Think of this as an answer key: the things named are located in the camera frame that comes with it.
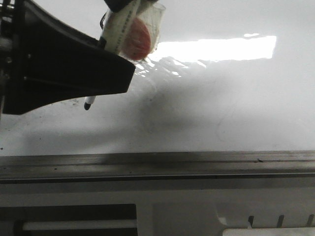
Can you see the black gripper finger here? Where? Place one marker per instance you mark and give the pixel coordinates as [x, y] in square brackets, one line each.
[44, 61]
[117, 5]

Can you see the white whiteboard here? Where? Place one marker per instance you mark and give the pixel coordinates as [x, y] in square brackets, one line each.
[228, 75]

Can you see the red round magnet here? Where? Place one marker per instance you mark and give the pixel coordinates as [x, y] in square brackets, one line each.
[137, 44]

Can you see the white plastic base panel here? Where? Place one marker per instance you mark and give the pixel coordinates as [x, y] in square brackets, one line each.
[188, 207]

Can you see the white black whiteboard marker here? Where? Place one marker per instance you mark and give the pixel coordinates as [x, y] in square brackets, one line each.
[115, 26]

